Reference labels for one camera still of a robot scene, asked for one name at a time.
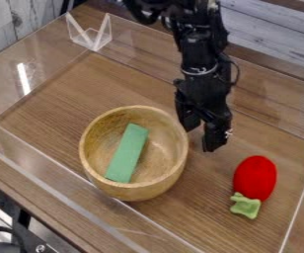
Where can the round wooden bowl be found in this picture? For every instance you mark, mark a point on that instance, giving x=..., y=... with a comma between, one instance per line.
x=162, y=159

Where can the clear acrylic corner bracket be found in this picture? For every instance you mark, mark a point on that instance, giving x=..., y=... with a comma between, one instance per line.
x=90, y=38

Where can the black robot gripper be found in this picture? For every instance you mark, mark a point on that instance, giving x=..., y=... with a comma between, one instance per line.
x=201, y=103

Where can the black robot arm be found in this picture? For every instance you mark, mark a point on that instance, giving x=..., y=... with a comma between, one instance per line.
x=195, y=23

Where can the green rectangular block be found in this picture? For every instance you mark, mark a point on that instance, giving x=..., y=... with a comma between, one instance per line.
x=125, y=160

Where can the red plush strawberry toy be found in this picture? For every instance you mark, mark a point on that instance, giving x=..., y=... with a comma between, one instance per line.
x=253, y=183

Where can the black table leg bracket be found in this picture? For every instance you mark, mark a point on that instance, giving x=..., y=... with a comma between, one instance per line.
x=34, y=244

